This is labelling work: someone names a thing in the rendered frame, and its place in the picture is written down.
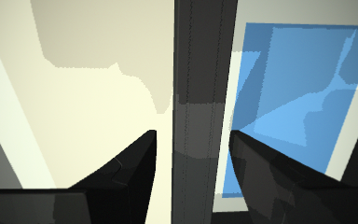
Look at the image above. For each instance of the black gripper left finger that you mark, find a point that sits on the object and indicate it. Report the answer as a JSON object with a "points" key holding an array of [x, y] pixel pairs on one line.
{"points": [[117, 193]]}

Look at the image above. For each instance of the beige wall panel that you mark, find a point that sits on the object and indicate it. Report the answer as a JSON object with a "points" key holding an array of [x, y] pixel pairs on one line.
{"points": [[92, 76]]}

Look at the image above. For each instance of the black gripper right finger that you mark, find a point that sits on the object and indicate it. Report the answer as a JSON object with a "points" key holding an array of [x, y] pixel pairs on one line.
{"points": [[280, 190]]}

